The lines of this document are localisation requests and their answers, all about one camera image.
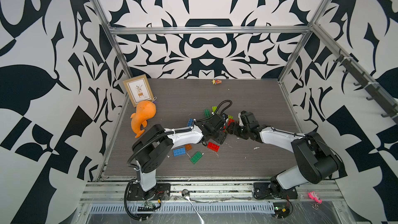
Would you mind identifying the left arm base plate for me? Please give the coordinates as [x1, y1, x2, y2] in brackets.
[126, 183, 171, 201]

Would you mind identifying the dark green lego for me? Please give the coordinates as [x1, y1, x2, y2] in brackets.
[190, 151, 203, 164]
[204, 109, 211, 118]

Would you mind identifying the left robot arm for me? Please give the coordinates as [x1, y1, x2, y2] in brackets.
[123, 100, 233, 221]

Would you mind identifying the blue lego brick upper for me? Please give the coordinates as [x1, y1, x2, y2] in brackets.
[187, 118, 194, 127]

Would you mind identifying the metal spoon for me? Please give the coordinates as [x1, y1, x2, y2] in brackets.
[181, 189, 205, 224]

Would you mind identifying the framed plant picture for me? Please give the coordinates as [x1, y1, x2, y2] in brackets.
[123, 75, 154, 107]

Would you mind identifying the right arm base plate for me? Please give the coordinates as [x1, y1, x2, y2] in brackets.
[253, 183, 298, 200]

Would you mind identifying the pink clip toy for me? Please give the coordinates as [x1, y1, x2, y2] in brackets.
[308, 191, 322, 204]

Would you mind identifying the blue lego brick lower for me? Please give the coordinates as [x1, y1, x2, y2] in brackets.
[173, 147, 186, 157]

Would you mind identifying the orange whale plush toy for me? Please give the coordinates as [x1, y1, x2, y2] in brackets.
[130, 101, 157, 139]

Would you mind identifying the blue lego brick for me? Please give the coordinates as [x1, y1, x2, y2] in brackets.
[173, 147, 186, 157]
[187, 118, 194, 127]

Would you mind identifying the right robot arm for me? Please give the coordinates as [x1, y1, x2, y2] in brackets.
[227, 111, 344, 200]

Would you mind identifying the small toy figure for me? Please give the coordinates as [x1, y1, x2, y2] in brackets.
[211, 79, 222, 85]

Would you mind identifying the wall hook rack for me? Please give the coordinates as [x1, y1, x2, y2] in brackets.
[334, 49, 398, 124]

